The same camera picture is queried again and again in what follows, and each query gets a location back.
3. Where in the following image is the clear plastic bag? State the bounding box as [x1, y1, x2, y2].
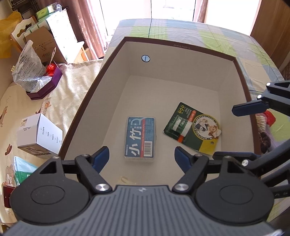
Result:
[12, 40, 52, 93]

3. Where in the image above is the pink curtain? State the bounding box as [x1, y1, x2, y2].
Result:
[56, 0, 114, 60]

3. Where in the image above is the cream plastic hair comb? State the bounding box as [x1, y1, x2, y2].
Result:
[118, 176, 136, 185]

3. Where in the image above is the dark purple scrunchie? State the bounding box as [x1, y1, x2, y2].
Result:
[259, 131, 271, 154]

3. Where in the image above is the yellow plastic bag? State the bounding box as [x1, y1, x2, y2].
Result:
[0, 11, 23, 58]

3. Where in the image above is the green tea box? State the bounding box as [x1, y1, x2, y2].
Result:
[36, 2, 62, 20]

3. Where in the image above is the red small packet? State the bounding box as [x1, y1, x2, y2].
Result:
[264, 110, 276, 127]

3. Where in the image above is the black metal rack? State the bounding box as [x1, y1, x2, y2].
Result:
[9, 0, 40, 12]

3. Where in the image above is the green product card pack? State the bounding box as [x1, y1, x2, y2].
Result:
[164, 102, 222, 155]

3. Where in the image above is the green white packet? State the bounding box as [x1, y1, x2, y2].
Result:
[14, 156, 38, 186]

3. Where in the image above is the wooden wardrobe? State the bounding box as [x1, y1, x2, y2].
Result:
[251, 0, 289, 71]

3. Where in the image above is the dark red box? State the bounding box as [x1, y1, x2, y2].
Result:
[2, 185, 15, 208]

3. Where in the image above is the purple octagonal box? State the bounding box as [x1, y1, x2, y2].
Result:
[26, 67, 62, 100]

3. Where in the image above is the blue floss pick box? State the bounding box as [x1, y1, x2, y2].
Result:
[124, 116, 156, 161]

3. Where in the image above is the red ornament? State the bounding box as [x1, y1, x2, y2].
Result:
[46, 63, 57, 77]

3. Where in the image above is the small white carton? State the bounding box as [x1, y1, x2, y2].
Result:
[17, 113, 63, 159]

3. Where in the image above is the brown cardboard carton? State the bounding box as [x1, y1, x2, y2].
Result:
[25, 27, 67, 63]

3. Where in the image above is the checked plaid tablecloth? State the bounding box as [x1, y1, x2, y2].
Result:
[104, 19, 283, 153]

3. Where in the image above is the cream bear bedsheet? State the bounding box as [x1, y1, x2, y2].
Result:
[0, 59, 105, 227]

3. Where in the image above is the dark brown cardboard box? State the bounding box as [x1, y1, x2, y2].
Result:
[59, 37, 260, 186]

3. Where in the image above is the cotton swab zip bag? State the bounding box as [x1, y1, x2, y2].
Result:
[255, 113, 270, 134]

